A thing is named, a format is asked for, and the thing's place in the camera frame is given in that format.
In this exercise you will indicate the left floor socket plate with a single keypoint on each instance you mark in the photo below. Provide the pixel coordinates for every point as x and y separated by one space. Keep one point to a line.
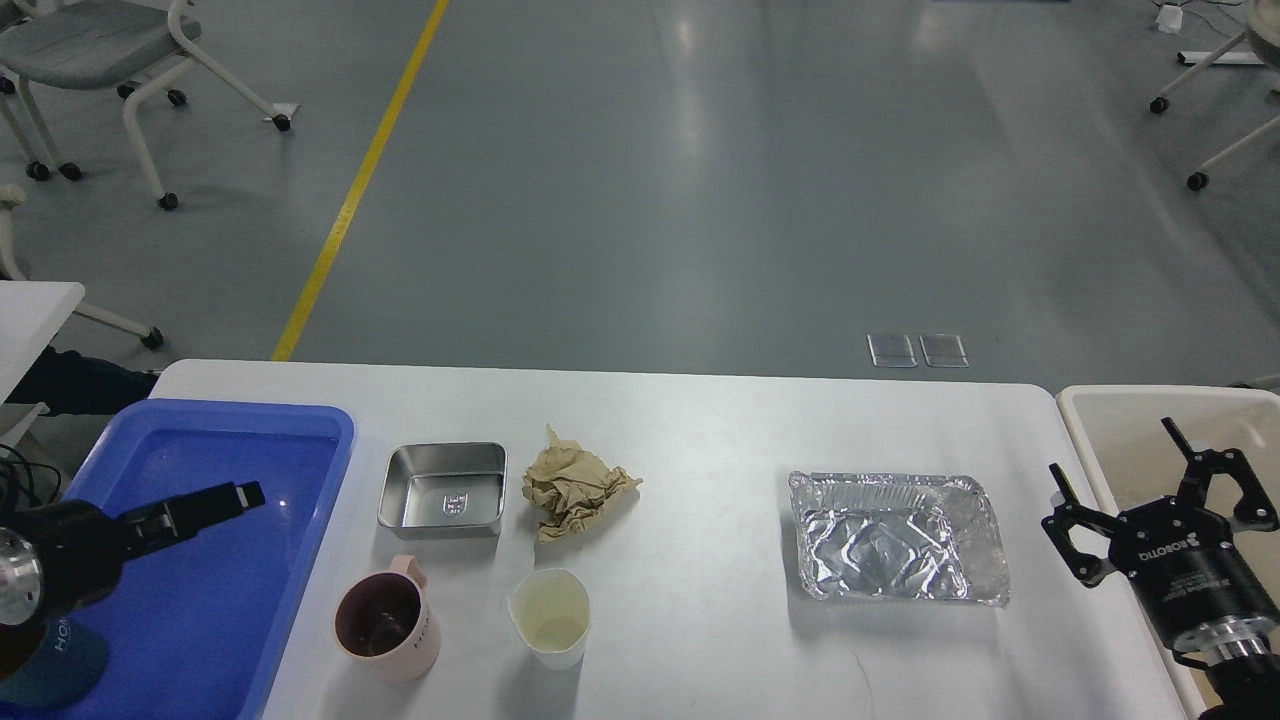
891 351

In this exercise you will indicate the right floor socket plate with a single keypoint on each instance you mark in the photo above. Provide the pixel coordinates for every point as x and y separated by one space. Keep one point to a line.
942 350

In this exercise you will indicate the crumpled brown paper napkin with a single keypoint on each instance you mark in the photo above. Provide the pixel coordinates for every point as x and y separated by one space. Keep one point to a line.
574 487

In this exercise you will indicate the beige plastic bin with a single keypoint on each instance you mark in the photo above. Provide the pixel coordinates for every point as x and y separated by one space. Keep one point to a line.
1129 459

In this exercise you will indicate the dark teal HOME mug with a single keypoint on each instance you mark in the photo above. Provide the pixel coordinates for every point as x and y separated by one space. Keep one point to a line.
51 665

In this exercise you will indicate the white paper cup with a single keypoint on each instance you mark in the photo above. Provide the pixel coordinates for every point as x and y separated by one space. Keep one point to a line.
552 614

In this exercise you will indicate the square stainless steel dish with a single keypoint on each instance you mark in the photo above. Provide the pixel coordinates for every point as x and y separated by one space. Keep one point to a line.
444 490

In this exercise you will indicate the grey office chair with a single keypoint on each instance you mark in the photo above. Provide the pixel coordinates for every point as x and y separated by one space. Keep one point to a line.
89 45

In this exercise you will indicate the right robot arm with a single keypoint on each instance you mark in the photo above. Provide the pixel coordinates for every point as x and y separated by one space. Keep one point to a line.
1242 673

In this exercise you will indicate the blue plastic tray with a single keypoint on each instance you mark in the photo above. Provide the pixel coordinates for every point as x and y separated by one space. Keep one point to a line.
197 631

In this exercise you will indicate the person in dark jeans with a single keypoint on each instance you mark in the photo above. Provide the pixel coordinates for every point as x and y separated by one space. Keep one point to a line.
69 383

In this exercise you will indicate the pink HOME mug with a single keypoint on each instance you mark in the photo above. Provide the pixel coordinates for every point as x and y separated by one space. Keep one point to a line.
385 623

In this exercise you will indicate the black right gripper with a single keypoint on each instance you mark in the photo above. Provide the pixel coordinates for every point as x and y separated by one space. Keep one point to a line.
1190 565

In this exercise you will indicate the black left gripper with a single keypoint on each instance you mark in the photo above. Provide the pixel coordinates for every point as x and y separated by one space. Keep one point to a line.
59 558

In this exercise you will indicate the white side table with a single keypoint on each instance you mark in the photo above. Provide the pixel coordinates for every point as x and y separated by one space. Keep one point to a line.
32 312

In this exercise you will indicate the aluminium foil tray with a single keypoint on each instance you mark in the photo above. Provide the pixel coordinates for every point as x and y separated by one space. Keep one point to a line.
898 537

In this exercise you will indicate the floor socket plate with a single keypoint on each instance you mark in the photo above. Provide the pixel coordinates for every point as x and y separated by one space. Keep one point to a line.
942 350
891 351

